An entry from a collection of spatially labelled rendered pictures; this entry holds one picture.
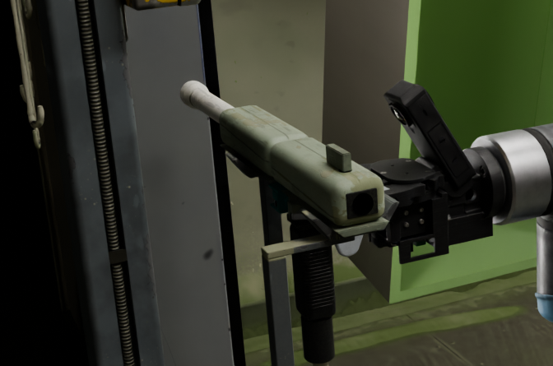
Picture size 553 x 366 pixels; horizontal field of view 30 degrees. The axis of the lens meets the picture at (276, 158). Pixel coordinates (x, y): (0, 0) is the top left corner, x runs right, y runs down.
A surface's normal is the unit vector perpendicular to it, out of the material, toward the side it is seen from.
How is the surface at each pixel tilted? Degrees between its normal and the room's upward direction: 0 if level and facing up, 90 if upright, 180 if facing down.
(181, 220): 90
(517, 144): 30
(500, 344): 0
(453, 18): 102
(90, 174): 90
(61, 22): 90
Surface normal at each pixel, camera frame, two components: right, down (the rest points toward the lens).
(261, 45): 0.25, -0.32
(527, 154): 0.18, -0.52
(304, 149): -0.07, -0.96
